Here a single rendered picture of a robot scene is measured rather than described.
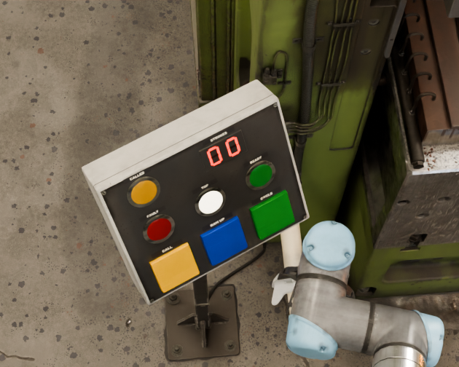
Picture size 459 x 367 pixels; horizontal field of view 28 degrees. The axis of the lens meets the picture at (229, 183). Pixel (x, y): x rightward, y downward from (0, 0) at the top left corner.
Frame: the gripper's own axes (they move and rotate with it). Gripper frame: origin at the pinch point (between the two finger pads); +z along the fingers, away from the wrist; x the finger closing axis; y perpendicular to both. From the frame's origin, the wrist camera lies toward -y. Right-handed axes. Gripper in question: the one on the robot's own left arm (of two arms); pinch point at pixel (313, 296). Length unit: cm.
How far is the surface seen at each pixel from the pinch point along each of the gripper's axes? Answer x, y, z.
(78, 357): -57, 10, 93
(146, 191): -31.0, -0.4, -23.2
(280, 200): -11.0, -11.7, -9.9
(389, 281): 18, -35, 78
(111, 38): -89, -89, 93
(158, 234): -27.9, 3.3, -14.9
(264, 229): -12.1, -7.0, -6.1
